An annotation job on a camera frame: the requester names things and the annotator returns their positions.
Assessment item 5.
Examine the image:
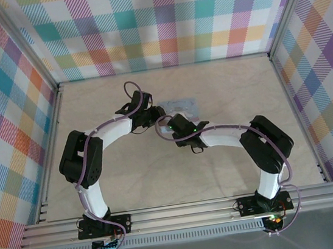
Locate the light blue cartoon tin box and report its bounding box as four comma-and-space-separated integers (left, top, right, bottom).
153, 96, 202, 136

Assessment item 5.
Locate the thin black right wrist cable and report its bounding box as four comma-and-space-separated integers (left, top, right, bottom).
190, 144, 205, 157

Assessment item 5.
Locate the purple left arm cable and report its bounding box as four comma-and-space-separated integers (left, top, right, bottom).
63, 79, 166, 249

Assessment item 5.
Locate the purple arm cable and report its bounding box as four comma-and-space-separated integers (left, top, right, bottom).
153, 99, 306, 249
63, 79, 166, 249

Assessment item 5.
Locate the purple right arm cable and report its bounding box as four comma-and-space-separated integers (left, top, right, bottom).
153, 99, 306, 249

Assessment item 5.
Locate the aluminium mounting rail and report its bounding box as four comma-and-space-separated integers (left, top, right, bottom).
16, 181, 333, 249

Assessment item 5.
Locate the aluminium table side rail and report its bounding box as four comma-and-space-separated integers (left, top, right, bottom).
19, 84, 82, 224
267, 48, 331, 189

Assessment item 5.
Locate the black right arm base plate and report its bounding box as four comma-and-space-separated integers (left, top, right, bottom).
236, 189, 294, 217

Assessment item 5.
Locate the slotted grey cable duct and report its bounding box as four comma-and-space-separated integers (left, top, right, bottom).
49, 220, 266, 249

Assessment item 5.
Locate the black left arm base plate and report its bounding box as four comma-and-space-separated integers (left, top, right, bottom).
76, 212, 134, 242

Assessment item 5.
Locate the aluminium frame post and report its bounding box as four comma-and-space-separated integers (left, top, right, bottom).
0, 0, 60, 95
259, 0, 328, 58

